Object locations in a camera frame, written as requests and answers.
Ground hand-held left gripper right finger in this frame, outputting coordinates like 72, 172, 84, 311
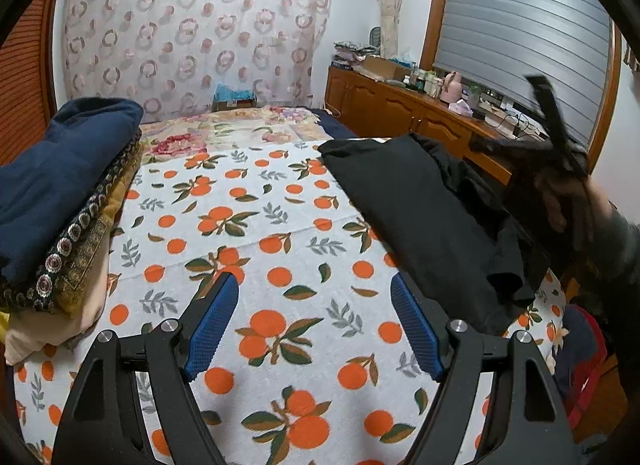
390, 272, 576, 465

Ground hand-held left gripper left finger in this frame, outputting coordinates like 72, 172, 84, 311
50, 271, 240, 465

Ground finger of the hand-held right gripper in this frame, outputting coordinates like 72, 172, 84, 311
467, 136, 551, 158
524, 74, 576, 146

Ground black t-shirt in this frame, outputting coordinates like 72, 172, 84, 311
317, 132, 566, 341

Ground person's right hand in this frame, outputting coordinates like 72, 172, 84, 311
537, 172, 608, 256

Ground pink jug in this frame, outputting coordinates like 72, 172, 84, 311
442, 71, 464, 103

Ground grey window blind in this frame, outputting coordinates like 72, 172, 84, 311
432, 0, 613, 156

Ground wooden sideboard cabinet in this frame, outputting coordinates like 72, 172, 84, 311
325, 65, 551, 186

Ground orange print bed sheet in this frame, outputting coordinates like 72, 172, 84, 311
12, 138, 568, 465

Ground golden folded cloth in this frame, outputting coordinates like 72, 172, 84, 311
55, 180, 127, 317

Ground cardboard box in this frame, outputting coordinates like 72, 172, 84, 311
355, 55, 408, 82

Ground beige folded cloth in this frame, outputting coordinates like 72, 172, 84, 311
4, 245, 111, 366

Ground dark patterned folded cloth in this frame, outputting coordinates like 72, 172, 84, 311
0, 140, 143, 313

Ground narrow beige curtain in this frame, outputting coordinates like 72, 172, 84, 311
377, 0, 411, 58

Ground floral blanket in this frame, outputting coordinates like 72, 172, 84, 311
127, 106, 333, 166

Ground folded navy cloth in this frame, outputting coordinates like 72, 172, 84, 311
0, 98, 146, 286

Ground blue crumpled item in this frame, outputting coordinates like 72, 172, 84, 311
214, 85, 256, 103

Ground wooden louvered wardrobe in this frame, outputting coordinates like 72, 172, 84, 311
0, 0, 63, 166

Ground black cables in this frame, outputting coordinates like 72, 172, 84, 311
500, 112, 547, 139

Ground wooden window frame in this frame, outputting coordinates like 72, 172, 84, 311
419, 0, 623, 176

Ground ring patterned sheer curtain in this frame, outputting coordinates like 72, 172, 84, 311
62, 0, 333, 123

